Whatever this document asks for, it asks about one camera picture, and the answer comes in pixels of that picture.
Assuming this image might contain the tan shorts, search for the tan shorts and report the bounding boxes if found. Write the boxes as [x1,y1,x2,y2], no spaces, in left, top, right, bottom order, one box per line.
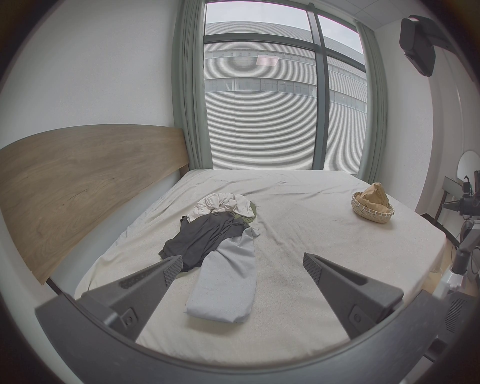
[359,182,391,209]

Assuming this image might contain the round woven basket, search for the round woven basket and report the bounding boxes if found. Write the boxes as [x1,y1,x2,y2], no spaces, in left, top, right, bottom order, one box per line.
[351,191,396,224]

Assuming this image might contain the bed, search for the bed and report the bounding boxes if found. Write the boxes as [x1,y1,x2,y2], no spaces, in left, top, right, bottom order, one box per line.
[0,124,449,358]

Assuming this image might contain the round mirror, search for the round mirror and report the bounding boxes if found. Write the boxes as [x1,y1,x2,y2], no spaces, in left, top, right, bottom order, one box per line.
[456,150,480,185]

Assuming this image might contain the pale blue garment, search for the pale blue garment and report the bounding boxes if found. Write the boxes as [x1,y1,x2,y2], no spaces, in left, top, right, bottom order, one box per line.
[183,228,258,324]

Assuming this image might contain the white garment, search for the white garment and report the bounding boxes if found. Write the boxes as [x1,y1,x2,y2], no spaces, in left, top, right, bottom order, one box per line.
[186,192,252,222]

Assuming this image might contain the green garment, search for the green garment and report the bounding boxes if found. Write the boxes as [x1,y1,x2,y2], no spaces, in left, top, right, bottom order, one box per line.
[232,201,262,234]

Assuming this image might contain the black garment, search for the black garment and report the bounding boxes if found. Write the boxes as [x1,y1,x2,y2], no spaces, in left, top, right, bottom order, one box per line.
[159,211,249,273]

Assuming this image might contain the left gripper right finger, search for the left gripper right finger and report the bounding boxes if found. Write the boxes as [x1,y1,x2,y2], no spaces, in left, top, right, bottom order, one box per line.
[302,252,404,340]

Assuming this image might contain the grey-green curtain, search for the grey-green curtain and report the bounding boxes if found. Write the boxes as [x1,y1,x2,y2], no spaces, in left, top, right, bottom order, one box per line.
[354,20,389,185]
[171,0,215,172]

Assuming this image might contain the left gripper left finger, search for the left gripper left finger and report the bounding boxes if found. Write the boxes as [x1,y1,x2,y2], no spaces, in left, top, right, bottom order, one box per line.
[80,255,184,343]

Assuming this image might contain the window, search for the window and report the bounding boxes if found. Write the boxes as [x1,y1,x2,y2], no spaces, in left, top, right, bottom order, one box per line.
[204,0,370,178]

